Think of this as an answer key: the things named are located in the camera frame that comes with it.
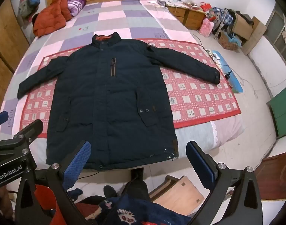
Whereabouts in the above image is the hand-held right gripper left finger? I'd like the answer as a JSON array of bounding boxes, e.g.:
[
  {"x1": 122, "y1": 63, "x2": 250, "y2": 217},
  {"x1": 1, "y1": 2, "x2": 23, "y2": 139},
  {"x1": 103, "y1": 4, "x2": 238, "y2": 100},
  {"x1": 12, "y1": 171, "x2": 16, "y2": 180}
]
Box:
[{"x1": 14, "y1": 141, "x2": 96, "y2": 225}]

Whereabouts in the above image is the reddish wooden door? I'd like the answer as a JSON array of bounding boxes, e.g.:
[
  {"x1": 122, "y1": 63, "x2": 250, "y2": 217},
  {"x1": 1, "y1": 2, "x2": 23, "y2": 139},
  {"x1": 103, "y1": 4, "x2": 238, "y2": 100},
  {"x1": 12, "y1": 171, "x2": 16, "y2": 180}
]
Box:
[{"x1": 254, "y1": 149, "x2": 286, "y2": 201}]

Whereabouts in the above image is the purple patterned pillow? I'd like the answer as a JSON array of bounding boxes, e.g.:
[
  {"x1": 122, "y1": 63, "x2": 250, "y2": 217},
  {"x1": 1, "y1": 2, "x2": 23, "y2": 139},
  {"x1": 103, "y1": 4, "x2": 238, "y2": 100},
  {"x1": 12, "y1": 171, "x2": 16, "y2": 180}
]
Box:
[{"x1": 67, "y1": 0, "x2": 87, "y2": 17}]

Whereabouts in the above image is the green board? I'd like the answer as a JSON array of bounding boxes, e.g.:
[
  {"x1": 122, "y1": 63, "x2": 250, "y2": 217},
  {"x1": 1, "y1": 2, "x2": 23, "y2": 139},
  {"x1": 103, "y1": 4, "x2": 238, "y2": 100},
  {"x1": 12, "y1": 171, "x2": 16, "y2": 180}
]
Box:
[{"x1": 266, "y1": 90, "x2": 286, "y2": 139}]

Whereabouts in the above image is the wooden nightstand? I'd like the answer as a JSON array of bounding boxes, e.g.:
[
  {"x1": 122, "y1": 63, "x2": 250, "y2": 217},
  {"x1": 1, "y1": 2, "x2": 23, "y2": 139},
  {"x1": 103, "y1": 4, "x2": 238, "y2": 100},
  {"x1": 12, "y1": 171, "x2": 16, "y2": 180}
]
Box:
[{"x1": 166, "y1": 3, "x2": 207, "y2": 30}]

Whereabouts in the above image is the blue floor mat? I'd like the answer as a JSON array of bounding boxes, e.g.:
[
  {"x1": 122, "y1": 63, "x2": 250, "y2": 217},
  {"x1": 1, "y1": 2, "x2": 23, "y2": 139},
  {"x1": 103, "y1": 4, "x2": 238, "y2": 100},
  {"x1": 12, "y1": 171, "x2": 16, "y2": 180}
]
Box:
[{"x1": 209, "y1": 50, "x2": 244, "y2": 94}]

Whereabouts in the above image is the light wooden stool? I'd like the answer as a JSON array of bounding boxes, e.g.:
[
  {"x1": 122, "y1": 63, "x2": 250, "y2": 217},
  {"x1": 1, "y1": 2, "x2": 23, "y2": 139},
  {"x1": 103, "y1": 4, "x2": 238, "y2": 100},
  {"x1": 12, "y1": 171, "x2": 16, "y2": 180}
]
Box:
[{"x1": 149, "y1": 175, "x2": 205, "y2": 210}]

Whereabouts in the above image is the person's leg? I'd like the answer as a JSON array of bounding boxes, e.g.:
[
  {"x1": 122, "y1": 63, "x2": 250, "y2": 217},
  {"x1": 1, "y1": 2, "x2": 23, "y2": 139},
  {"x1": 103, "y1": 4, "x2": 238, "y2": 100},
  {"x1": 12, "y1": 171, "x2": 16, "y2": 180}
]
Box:
[{"x1": 103, "y1": 178, "x2": 153, "y2": 202}]

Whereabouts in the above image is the large cardboard box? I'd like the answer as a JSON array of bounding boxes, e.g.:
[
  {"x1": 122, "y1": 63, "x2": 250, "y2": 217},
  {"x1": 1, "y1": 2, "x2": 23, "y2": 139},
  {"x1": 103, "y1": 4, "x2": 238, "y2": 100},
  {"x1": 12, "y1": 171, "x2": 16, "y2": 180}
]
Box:
[{"x1": 231, "y1": 11, "x2": 267, "y2": 56}]

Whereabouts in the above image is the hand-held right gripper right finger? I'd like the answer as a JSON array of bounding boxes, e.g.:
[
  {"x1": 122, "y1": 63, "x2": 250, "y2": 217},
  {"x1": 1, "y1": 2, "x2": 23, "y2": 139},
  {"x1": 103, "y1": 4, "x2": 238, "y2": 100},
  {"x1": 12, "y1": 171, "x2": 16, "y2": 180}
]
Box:
[{"x1": 186, "y1": 141, "x2": 263, "y2": 225}]

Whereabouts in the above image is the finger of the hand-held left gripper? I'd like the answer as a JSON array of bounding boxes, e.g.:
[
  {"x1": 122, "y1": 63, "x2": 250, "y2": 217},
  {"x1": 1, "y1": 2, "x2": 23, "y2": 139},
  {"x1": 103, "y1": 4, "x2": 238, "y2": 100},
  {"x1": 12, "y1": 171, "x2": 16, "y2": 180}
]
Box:
[
  {"x1": 0, "y1": 119, "x2": 44, "y2": 163},
  {"x1": 0, "y1": 111, "x2": 9, "y2": 129}
]

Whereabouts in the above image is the orange padded jacket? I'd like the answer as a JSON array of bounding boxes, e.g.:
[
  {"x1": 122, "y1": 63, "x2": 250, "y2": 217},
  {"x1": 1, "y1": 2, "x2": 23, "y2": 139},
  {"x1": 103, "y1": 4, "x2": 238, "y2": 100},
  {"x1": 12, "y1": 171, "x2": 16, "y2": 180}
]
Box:
[{"x1": 32, "y1": 0, "x2": 72, "y2": 37}]

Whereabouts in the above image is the white cable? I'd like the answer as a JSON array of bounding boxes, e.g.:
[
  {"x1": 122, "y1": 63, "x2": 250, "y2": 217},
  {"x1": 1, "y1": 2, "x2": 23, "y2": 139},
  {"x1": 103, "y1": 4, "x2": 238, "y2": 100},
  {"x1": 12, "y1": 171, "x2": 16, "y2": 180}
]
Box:
[{"x1": 237, "y1": 72, "x2": 258, "y2": 99}]

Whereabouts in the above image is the person's patterned navy sweater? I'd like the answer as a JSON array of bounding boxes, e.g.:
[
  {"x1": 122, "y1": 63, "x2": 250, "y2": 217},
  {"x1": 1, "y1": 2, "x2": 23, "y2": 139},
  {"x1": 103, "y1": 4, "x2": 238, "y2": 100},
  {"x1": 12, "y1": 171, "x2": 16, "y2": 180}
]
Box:
[{"x1": 96, "y1": 194, "x2": 193, "y2": 225}]

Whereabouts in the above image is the red checkered mat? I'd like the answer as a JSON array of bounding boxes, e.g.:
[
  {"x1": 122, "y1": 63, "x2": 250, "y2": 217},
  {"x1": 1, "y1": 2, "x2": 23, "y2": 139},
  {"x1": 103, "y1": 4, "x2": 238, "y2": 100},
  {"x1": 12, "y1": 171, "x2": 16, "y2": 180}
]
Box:
[{"x1": 19, "y1": 38, "x2": 242, "y2": 137}]

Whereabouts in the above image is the plaid shirt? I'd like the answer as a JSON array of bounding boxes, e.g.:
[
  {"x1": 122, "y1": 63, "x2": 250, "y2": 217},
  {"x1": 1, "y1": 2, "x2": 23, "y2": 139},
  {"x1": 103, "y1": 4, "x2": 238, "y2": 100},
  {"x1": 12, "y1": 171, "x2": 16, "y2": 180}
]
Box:
[{"x1": 210, "y1": 7, "x2": 234, "y2": 24}]

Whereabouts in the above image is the black cable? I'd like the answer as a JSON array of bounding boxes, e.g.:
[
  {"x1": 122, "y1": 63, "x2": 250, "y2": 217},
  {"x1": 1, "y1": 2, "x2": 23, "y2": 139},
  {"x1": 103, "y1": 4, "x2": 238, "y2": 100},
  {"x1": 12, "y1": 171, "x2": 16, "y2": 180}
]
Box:
[{"x1": 77, "y1": 171, "x2": 102, "y2": 179}]

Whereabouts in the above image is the dark navy padded jacket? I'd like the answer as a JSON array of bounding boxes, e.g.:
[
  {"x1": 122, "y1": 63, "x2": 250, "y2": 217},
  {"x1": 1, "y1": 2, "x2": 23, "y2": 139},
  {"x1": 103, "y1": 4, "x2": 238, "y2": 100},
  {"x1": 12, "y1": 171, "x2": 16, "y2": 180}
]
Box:
[{"x1": 18, "y1": 32, "x2": 221, "y2": 170}]

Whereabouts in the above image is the small cardboard box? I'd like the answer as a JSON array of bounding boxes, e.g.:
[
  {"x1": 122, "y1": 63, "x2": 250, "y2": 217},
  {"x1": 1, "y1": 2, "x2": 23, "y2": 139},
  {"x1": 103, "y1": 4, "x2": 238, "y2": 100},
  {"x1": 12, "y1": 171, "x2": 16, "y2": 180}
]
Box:
[{"x1": 218, "y1": 30, "x2": 243, "y2": 51}]

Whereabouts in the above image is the pink gift bag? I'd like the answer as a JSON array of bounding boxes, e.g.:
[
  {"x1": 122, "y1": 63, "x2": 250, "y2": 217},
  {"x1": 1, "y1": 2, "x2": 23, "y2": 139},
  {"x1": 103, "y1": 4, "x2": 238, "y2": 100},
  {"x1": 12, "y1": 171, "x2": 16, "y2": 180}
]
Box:
[{"x1": 199, "y1": 19, "x2": 214, "y2": 35}]

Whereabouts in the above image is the red bucket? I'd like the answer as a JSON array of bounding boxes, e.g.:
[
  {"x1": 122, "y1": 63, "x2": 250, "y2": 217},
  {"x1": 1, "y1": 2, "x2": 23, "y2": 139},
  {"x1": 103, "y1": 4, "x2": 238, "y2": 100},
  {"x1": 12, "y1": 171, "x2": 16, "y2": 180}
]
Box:
[{"x1": 35, "y1": 184, "x2": 57, "y2": 225}]

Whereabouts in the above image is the patchwork bed sheet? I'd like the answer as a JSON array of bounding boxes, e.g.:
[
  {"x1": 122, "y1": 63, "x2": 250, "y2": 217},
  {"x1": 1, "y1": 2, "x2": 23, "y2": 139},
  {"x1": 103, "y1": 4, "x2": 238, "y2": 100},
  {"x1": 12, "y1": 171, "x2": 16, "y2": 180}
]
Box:
[{"x1": 0, "y1": 0, "x2": 245, "y2": 167}]

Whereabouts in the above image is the wooden wardrobe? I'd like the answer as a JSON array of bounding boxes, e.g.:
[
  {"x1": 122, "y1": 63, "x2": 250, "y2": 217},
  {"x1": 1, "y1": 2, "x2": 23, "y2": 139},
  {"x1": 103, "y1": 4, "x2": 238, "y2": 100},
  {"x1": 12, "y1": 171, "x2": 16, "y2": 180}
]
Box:
[{"x1": 0, "y1": 0, "x2": 31, "y2": 113}]

